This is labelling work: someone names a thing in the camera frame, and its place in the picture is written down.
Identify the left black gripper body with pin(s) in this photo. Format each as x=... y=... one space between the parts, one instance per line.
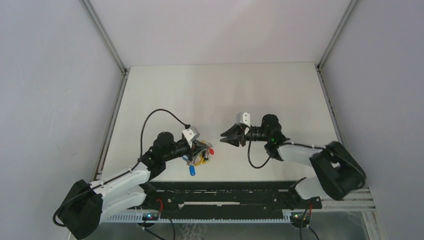
x=191 y=154

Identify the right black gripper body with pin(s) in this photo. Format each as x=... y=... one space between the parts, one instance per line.
x=251 y=135

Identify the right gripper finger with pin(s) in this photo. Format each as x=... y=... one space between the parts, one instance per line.
x=235 y=130
x=234 y=141

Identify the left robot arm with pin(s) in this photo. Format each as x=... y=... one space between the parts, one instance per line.
x=87 y=205

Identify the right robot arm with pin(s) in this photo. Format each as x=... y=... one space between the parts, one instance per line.
x=337 y=173

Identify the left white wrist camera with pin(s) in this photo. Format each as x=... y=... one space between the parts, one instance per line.
x=190 y=134

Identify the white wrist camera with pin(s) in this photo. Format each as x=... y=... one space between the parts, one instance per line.
x=190 y=134
x=243 y=119

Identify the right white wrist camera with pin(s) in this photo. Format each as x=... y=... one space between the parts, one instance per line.
x=243 y=119

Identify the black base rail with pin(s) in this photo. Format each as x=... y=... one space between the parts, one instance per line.
x=203 y=201

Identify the right aluminium frame post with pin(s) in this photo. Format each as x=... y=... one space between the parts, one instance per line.
x=337 y=33

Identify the aluminium frame post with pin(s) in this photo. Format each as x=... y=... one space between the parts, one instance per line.
x=337 y=33
x=103 y=34

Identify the left aluminium frame post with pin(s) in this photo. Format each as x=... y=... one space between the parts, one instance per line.
x=103 y=34

